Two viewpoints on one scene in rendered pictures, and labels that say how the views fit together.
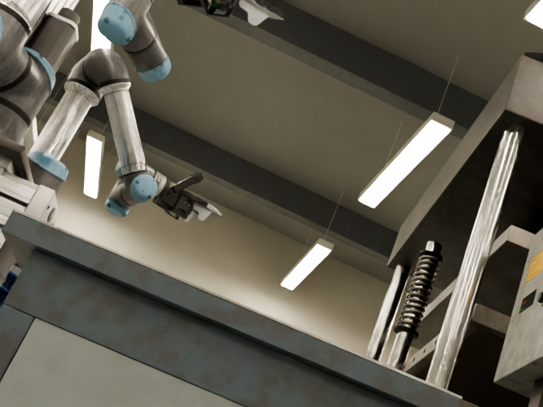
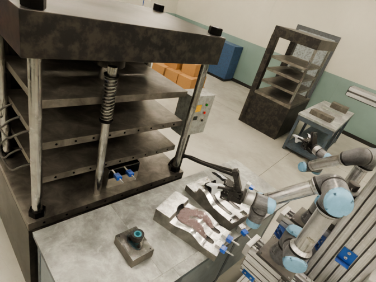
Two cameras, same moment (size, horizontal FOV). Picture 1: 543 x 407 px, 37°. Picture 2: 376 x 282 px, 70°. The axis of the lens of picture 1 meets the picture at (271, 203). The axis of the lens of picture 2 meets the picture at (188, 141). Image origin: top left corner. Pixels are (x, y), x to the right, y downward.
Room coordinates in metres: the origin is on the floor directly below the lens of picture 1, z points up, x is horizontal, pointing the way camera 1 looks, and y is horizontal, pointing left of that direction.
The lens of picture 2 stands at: (3.48, 0.71, 2.24)
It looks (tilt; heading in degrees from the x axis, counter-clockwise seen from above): 29 degrees down; 216
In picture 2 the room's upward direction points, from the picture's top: 17 degrees clockwise
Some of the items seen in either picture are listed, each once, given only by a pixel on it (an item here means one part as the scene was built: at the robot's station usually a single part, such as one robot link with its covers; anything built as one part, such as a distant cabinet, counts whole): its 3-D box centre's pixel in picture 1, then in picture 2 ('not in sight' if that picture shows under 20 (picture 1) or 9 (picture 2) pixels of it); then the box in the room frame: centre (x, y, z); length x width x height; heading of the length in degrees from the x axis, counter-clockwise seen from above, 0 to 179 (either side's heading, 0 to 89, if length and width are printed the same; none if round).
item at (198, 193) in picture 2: not in sight; (217, 198); (1.87, -0.02, 0.87); 0.50 x 0.26 x 0.14; 87
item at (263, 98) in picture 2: not in sight; (288, 82); (-2.51, -1.51, 1.03); 1.54 x 0.94 x 2.06; 4
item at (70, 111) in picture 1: (60, 129); (314, 229); (2.23, 0.67, 1.41); 0.15 x 0.12 x 0.55; 26
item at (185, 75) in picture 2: not in sight; (179, 72); (-1.52, -3.85, 0.37); 1.20 x 0.82 x 0.74; 102
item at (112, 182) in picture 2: not in sight; (108, 157); (2.37, -0.85, 0.87); 0.50 x 0.27 x 0.17; 87
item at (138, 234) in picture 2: not in sight; (137, 235); (2.65, -0.06, 0.89); 0.08 x 0.08 x 0.04
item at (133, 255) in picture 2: not in sight; (134, 245); (2.68, -0.04, 0.83); 0.20 x 0.15 x 0.07; 87
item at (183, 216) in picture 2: not in sight; (196, 219); (2.23, 0.05, 0.90); 0.26 x 0.18 x 0.08; 104
